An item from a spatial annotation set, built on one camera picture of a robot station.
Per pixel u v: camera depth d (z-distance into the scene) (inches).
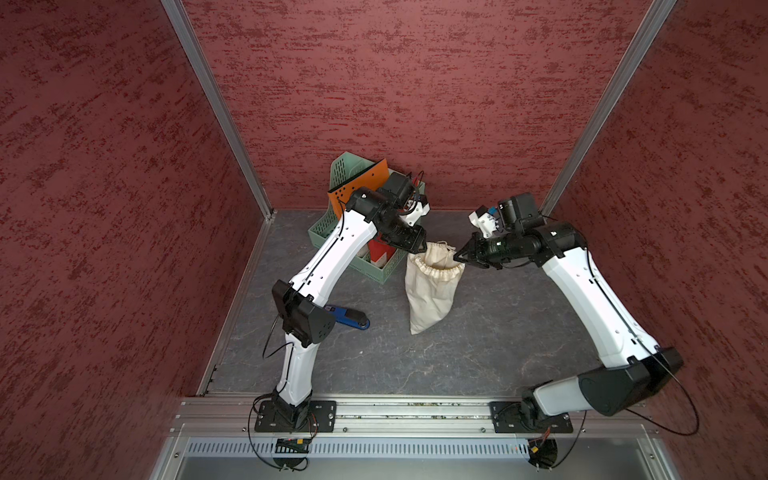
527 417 26.3
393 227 25.0
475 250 24.3
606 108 35.1
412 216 27.2
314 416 28.8
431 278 27.9
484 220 26.7
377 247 34.4
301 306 18.6
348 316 35.3
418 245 27.3
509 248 23.2
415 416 29.8
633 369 15.3
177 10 27.6
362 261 37.6
